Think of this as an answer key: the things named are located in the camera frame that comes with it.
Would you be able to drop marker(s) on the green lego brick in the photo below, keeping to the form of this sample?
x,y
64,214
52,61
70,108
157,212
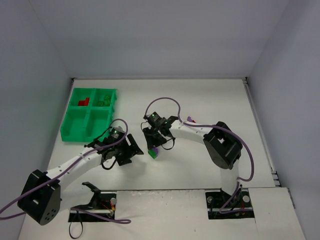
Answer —
x,y
100,104

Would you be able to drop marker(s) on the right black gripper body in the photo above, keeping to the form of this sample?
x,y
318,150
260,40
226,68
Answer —
x,y
154,136

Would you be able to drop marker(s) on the green curved lego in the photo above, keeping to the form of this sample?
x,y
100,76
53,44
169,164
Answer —
x,y
107,98
151,154

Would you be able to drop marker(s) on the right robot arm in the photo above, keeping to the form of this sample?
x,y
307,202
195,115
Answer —
x,y
223,148

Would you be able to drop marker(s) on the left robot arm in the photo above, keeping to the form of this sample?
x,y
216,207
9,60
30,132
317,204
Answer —
x,y
43,194

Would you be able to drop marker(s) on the red lego block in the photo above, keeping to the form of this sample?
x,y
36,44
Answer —
x,y
86,101

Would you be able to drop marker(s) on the green four-compartment bin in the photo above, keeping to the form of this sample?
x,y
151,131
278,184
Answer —
x,y
82,124

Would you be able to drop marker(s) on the red lego brick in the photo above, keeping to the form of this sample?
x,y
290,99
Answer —
x,y
82,103

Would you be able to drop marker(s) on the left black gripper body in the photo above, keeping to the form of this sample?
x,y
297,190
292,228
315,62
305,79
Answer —
x,y
125,152

